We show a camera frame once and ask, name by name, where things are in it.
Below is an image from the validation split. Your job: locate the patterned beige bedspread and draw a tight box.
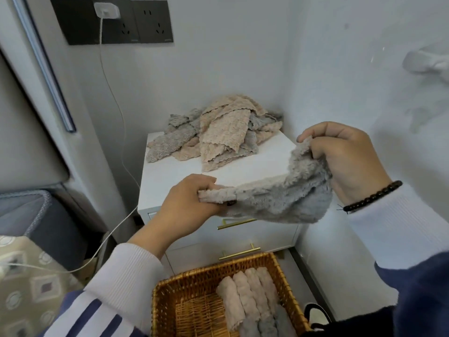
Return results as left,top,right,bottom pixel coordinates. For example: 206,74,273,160
0,235,85,337

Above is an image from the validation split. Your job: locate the person's right shoe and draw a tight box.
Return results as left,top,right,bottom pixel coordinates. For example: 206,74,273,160
303,302,332,330

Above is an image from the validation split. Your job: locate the person's left forearm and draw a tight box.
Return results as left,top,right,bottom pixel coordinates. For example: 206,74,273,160
38,224,169,337

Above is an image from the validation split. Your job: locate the long gold drawer handle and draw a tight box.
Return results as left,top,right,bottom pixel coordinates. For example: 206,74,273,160
217,217,259,231

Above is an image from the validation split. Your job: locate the person's right hand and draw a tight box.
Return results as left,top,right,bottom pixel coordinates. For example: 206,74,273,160
296,121,393,206

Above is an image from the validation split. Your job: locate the pile of beige grey towels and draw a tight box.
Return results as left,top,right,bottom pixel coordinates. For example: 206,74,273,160
145,94,284,173

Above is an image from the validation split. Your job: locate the short gold drawer handle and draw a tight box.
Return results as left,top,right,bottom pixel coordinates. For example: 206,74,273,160
218,243,262,262

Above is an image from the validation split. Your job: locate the orange wicker basket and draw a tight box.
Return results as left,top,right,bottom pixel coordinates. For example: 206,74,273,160
151,251,312,337

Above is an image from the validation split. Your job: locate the white charger plug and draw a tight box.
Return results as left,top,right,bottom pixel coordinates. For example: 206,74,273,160
93,2,121,20

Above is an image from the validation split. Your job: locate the single grey towel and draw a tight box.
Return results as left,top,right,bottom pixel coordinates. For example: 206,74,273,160
258,314,278,337
273,304,298,337
197,136,334,224
238,317,261,337

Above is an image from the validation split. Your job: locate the single beige towel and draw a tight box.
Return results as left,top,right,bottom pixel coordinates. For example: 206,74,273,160
216,276,246,332
256,266,280,309
232,271,262,322
244,267,273,318

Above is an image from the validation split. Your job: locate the silver headboard trim strip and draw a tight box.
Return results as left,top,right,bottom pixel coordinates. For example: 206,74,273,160
9,0,77,134

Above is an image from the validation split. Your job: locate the narrow black wall socket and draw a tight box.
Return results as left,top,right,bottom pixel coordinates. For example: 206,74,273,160
132,0,174,44

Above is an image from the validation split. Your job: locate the wide black wall socket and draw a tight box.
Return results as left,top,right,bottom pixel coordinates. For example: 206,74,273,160
50,0,141,46

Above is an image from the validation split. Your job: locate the person's right forearm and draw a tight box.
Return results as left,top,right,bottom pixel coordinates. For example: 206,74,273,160
345,184,449,337

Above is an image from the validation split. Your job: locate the grey padded headboard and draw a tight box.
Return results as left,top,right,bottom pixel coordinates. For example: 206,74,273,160
0,49,70,193

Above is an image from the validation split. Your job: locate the person's left hand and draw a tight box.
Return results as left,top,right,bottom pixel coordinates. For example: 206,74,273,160
151,173,238,249

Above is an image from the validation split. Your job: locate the white nightstand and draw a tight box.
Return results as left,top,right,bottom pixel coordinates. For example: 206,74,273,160
137,131,304,276

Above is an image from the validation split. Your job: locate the black bead bracelet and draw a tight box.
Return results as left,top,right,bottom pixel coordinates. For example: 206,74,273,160
342,180,404,214

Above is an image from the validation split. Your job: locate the white charging cable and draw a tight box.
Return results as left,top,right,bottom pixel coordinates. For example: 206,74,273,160
0,17,141,274

